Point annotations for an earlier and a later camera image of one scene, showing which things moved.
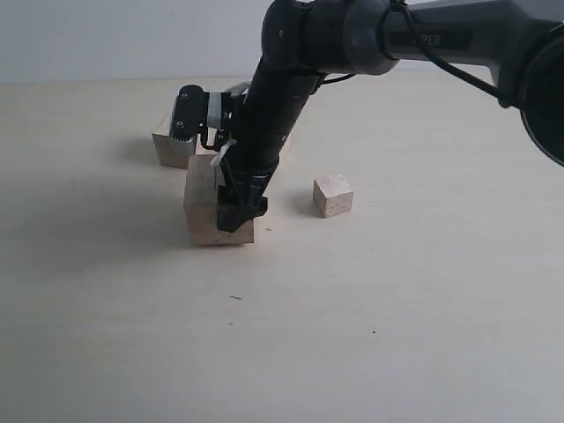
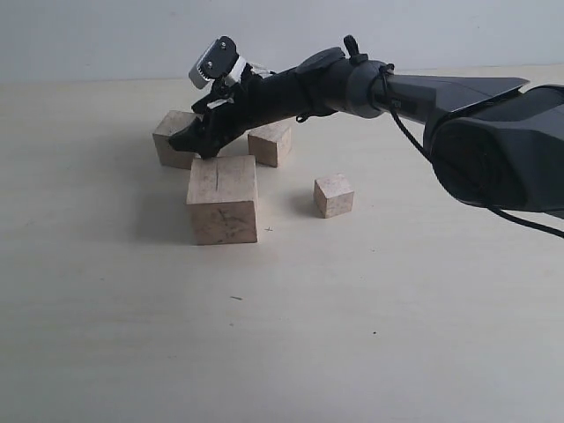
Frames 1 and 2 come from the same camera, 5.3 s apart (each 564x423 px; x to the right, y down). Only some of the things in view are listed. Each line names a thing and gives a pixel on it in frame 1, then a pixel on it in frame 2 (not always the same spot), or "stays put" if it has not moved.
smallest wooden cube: x=332 y=196 stays put
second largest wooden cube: x=170 y=151 stays put
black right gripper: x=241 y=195 → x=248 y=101
